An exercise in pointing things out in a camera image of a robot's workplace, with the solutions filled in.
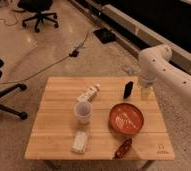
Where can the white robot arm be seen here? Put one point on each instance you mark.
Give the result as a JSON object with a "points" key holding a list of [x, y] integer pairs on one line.
{"points": [[154, 64]]}

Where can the black office chair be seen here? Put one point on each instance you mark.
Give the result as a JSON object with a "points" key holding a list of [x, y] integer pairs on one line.
{"points": [[41, 10]]}

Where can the black floor mat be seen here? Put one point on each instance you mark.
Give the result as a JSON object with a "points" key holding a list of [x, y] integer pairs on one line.
{"points": [[104, 35]]}

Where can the wooden table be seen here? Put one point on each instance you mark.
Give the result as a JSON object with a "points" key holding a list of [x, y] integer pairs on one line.
{"points": [[55, 126]]}

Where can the clear plastic cup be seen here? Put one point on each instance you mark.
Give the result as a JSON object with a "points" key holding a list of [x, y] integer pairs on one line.
{"points": [[83, 111]]}

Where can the orange bowl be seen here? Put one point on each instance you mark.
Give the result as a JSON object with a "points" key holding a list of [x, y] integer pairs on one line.
{"points": [[125, 118]]}

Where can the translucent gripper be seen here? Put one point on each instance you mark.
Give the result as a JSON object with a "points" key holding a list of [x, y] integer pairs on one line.
{"points": [[145, 93]]}

